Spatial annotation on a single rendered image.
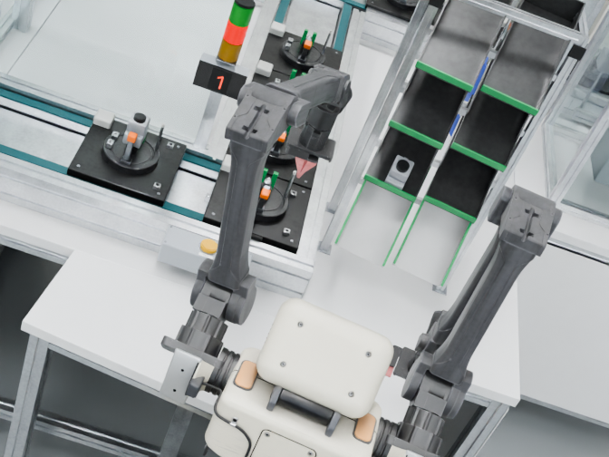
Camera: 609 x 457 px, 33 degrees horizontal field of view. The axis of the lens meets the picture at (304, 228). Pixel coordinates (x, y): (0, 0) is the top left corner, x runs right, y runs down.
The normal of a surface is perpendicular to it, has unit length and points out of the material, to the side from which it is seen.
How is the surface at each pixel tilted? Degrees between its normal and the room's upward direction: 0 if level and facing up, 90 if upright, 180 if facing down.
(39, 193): 90
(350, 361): 48
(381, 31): 90
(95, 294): 0
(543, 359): 90
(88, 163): 0
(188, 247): 0
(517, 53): 25
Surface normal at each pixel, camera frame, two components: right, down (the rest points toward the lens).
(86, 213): -0.14, 0.62
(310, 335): 0.01, -0.06
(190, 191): 0.31, -0.71
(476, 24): 0.15, -0.41
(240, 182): -0.37, 0.51
